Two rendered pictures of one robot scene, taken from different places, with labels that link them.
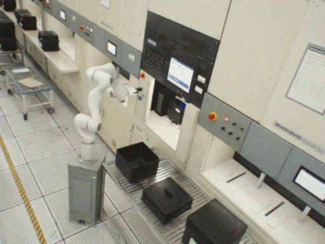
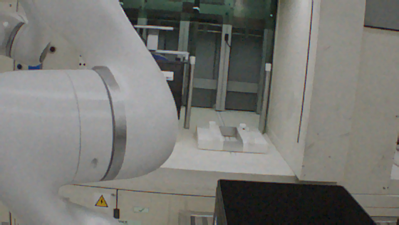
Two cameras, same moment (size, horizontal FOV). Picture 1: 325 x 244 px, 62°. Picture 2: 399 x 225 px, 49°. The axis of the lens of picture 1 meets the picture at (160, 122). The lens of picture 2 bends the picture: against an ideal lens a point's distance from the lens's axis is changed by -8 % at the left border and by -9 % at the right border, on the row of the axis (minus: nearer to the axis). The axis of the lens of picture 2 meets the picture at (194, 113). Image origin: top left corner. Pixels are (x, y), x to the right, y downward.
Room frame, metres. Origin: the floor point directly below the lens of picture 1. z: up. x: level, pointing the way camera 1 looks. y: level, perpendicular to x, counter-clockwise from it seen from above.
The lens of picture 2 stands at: (1.46, 0.87, 1.24)
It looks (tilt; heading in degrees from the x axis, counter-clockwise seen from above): 11 degrees down; 310
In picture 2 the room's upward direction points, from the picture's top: 5 degrees clockwise
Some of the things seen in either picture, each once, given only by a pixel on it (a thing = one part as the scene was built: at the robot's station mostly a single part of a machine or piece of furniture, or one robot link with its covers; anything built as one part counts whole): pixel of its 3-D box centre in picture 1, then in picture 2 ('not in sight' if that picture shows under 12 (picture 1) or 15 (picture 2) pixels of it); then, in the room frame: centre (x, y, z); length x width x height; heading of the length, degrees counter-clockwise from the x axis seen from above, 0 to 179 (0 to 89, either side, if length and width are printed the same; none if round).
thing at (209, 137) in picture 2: not in sight; (229, 136); (2.32, -0.33, 0.89); 0.22 x 0.21 x 0.04; 132
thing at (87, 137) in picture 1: (85, 128); (49, 181); (1.86, 0.62, 1.07); 0.19 x 0.12 x 0.24; 75
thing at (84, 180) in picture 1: (87, 187); not in sight; (1.86, 0.59, 0.38); 0.28 x 0.28 x 0.76; 87
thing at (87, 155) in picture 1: (87, 149); not in sight; (1.86, 0.59, 0.85); 0.19 x 0.19 x 0.18
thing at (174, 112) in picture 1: (181, 107); (149, 75); (2.55, -0.19, 1.06); 0.24 x 0.20 x 0.32; 42
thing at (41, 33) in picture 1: (48, 40); not in sight; (4.26, 2.03, 0.93); 0.30 x 0.28 x 0.26; 40
